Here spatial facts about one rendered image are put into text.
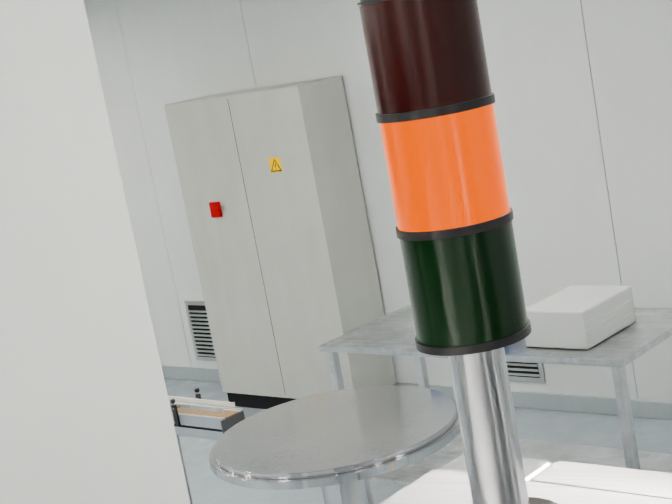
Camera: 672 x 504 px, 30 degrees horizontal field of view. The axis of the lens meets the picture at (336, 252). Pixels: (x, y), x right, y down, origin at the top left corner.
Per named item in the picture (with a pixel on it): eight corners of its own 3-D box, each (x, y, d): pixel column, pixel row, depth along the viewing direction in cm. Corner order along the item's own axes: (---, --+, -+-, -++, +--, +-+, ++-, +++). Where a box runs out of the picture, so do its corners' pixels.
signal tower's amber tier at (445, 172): (467, 232, 50) (447, 114, 50) (375, 235, 54) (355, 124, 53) (532, 205, 54) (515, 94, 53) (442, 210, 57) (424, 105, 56)
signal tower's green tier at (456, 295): (486, 351, 51) (467, 236, 50) (394, 347, 55) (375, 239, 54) (549, 317, 55) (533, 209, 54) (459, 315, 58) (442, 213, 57)
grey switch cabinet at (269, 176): (356, 421, 760) (293, 86, 724) (222, 407, 841) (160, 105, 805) (399, 398, 791) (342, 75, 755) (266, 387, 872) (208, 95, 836)
